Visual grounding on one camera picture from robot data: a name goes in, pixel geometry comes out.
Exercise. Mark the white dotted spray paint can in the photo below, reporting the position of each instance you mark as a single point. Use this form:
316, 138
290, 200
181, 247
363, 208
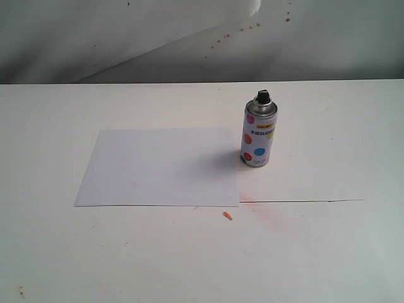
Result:
260, 116

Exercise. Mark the white paper sheet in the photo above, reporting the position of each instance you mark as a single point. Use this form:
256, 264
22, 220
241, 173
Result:
161, 167

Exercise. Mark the white backdrop sheet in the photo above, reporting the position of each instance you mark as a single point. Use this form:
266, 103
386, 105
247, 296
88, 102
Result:
199, 41

